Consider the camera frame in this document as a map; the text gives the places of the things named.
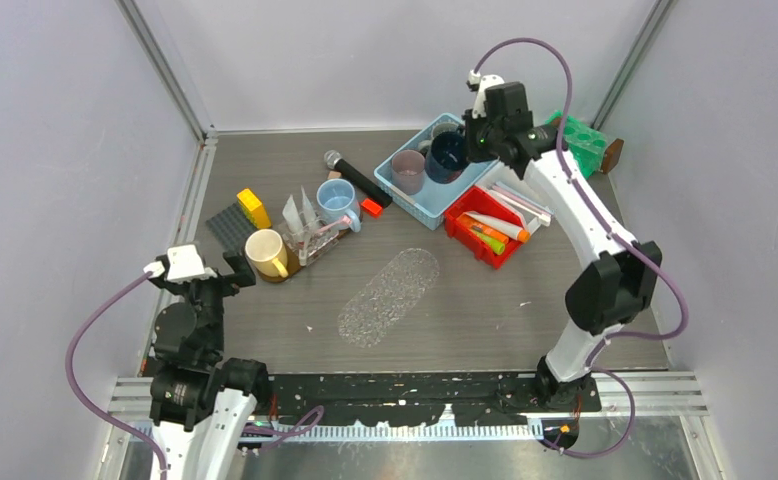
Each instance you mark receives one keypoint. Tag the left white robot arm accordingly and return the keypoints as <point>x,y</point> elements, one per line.
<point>200,400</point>

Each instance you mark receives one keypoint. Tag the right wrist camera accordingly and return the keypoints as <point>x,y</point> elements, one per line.
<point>480,84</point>

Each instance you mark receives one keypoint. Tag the green toothpaste tube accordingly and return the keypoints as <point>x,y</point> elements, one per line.
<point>496,246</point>

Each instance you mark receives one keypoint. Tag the pink cap toothpaste tube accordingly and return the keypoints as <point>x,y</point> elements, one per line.
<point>293,220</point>

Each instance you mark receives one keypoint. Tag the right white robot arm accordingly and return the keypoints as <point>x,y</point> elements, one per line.
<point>617,280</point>

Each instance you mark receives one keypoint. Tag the orange cap toothpaste tube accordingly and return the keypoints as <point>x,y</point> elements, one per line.
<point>513,231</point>

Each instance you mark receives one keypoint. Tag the white toothbrush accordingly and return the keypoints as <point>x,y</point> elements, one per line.
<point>520,210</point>

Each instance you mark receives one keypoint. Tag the green plastic bin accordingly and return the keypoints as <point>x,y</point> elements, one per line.
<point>587,145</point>

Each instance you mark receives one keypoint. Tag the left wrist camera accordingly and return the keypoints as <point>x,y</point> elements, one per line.
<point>180,264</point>

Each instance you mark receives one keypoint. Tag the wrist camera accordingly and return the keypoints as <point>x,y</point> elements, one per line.
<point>180,264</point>
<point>480,84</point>

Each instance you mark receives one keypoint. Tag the black microphone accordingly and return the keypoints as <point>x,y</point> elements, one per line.
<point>336,162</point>

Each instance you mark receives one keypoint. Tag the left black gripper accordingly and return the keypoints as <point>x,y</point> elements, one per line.
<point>230,282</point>

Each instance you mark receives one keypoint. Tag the pink toothbrush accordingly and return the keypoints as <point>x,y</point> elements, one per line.
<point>340,224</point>
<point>525,204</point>

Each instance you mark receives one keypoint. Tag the clear acrylic toothbrush holder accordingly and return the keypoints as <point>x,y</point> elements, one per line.
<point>318,246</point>

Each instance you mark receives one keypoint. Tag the clear textured oval tray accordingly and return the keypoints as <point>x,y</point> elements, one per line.
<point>388,297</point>

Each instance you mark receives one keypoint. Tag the brown wooden oval tray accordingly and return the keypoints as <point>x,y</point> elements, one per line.
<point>292,267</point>

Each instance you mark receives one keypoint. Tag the red orange block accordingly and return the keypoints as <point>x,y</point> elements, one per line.
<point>372,208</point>

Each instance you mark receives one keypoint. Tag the grey mug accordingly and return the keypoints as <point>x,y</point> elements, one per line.
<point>424,146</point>

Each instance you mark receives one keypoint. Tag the grey building baseplate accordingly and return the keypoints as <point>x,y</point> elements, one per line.
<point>231,228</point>

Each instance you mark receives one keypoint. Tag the dark blue mug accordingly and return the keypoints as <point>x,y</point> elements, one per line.
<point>446,159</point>

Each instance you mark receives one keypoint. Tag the mauve mug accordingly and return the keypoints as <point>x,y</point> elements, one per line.
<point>407,171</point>

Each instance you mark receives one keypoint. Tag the yellow building brick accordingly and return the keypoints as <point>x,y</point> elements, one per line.
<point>253,209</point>

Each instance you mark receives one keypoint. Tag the red plastic bin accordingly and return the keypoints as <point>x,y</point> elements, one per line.
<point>476,200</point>

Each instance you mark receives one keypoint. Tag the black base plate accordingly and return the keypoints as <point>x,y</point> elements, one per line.
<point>413,399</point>

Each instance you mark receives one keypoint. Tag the light blue mug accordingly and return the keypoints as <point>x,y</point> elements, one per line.
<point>337,197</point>

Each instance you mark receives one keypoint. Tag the white plastic bin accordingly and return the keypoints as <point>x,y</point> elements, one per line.
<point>503,185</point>

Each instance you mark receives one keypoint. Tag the yellow mug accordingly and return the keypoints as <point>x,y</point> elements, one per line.
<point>266,251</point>

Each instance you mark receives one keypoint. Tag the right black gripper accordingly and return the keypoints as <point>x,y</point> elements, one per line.
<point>470,125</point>

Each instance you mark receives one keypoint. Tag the grey toothbrush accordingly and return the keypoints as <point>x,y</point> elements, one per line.
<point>304,250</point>

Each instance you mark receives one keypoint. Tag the teal cap toothpaste tube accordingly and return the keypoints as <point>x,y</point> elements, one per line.
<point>309,214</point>

